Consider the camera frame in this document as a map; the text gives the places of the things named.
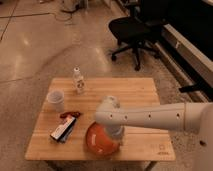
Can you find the black office chair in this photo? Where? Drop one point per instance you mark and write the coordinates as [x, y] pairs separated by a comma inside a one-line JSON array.
[[146, 19]]

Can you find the red sunglasses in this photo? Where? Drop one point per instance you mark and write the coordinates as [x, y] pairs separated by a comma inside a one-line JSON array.
[[75, 114]]

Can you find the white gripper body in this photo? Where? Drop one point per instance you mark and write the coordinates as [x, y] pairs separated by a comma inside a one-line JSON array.
[[115, 131]]

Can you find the orange ceramic bowl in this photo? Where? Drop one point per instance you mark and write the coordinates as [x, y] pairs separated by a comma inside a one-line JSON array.
[[98, 142]]

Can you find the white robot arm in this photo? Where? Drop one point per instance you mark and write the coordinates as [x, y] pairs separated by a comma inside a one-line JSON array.
[[188, 117]]

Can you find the clear plastic cup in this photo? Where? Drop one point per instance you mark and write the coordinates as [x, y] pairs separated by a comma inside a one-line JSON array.
[[56, 99]]

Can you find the wooden table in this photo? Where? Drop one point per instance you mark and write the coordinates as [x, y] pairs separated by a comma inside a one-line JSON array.
[[139, 144]]

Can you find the clear plastic bottle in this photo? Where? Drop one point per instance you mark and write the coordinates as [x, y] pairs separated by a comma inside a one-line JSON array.
[[78, 80]]

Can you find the white and blue box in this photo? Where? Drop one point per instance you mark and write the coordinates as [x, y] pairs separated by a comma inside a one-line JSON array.
[[61, 133]]

